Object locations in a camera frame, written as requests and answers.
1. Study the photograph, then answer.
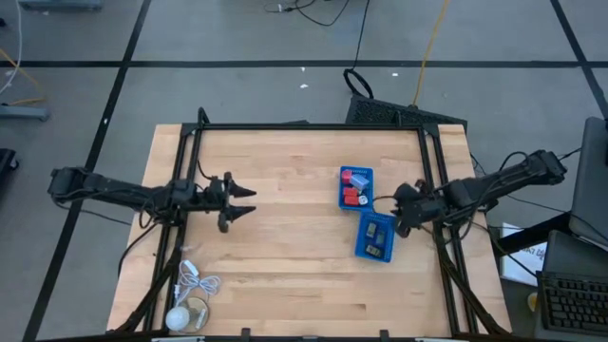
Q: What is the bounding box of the blue plastic slotted basket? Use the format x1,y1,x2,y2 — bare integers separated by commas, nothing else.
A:
354,210,397,264
337,164,375,213

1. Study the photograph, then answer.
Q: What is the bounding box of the dark laptop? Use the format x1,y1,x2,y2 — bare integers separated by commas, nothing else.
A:
541,229,608,281

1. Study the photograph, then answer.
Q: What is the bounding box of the black perforated panel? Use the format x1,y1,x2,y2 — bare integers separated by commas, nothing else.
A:
344,93,469,130

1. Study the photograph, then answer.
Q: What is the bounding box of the white cable with switch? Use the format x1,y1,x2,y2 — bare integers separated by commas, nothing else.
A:
173,258,222,305

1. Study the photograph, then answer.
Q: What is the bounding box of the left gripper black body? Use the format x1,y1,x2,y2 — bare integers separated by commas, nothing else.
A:
204,176,232,215

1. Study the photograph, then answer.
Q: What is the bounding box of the grey flat panel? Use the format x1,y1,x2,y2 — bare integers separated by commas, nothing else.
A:
567,116,608,248

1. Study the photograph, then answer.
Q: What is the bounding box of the white bulb table lamp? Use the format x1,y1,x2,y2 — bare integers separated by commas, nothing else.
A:
164,295,211,333

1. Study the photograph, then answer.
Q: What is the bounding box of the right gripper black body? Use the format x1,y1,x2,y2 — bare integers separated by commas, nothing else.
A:
403,187,450,228

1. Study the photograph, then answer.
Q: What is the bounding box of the black coiled cable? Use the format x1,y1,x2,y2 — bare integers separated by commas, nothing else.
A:
342,0,375,100

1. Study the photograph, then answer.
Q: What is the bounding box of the grey desk foot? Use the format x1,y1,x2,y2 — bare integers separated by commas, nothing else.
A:
0,104,51,123
18,0,104,11

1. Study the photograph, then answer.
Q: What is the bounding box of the black desk leg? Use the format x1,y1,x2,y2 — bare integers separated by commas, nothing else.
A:
493,211,571,257

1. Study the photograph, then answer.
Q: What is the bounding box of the black aluminium table frame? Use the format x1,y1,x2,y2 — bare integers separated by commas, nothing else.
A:
107,106,513,342

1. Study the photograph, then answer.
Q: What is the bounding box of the black keyboard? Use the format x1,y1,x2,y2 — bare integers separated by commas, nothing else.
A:
539,271,608,339

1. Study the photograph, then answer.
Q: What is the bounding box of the white paper sheet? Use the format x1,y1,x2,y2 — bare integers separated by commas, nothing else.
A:
501,221,547,287

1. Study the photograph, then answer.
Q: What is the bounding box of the yellow hanging cable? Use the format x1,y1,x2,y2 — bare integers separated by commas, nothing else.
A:
411,0,450,106

